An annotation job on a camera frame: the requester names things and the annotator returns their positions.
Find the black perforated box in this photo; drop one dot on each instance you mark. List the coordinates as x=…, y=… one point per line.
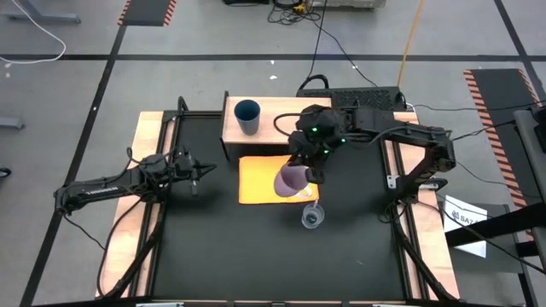
x=367, y=96

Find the black beam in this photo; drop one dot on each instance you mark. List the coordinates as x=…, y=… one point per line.
x=490, y=228

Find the black mat with striped edge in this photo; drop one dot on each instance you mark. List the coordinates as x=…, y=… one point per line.
x=503, y=98
x=147, y=12

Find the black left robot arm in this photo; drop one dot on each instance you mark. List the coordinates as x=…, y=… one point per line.
x=98, y=192

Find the tall blue cup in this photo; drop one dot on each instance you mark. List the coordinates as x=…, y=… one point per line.
x=247, y=115

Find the grey floor foot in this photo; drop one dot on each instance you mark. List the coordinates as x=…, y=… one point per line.
x=10, y=123

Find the grey table foot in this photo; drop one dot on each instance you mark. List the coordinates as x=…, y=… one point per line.
x=42, y=18

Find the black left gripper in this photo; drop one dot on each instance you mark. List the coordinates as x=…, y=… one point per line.
x=185, y=168

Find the clear glass cup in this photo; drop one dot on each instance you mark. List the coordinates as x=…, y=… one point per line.
x=312, y=215

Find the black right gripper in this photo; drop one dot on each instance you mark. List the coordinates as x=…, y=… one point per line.
x=309, y=149

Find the wooden side board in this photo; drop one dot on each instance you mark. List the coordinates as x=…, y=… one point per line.
x=147, y=128
x=439, y=264

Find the white paper sign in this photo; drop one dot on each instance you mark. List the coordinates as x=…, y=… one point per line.
x=465, y=213

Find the orange cloth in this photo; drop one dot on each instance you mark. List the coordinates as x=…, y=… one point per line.
x=256, y=179

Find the black table frame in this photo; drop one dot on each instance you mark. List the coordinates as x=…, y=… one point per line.
x=200, y=114

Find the grey post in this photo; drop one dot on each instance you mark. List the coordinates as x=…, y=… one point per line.
x=531, y=162

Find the wooden shelf with black legs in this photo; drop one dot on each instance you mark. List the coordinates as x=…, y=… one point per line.
x=273, y=128

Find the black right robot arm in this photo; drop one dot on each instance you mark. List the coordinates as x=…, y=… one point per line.
x=405, y=132

